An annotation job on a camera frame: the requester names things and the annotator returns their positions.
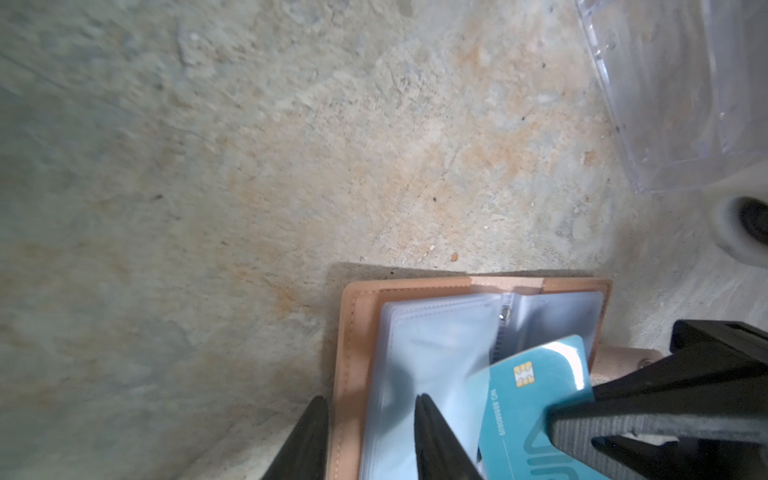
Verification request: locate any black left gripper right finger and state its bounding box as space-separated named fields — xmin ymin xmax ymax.
xmin=414 ymin=394 xmax=482 ymax=480

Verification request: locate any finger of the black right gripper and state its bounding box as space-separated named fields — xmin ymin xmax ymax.
xmin=547 ymin=320 xmax=767 ymax=479

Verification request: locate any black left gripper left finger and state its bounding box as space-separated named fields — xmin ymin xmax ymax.
xmin=262 ymin=396 xmax=329 ymax=480

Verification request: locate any teal VIP card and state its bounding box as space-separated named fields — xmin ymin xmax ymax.
xmin=479 ymin=335 xmax=604 ymax=480

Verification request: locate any tan leather card holder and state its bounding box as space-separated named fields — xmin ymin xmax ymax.
xmin=327 ymin=276 xmax=661 ymax=479

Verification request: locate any clear acrylic card stand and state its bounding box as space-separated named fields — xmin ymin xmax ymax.
xmin=576 ymin=1 xmax=767 ymax=193

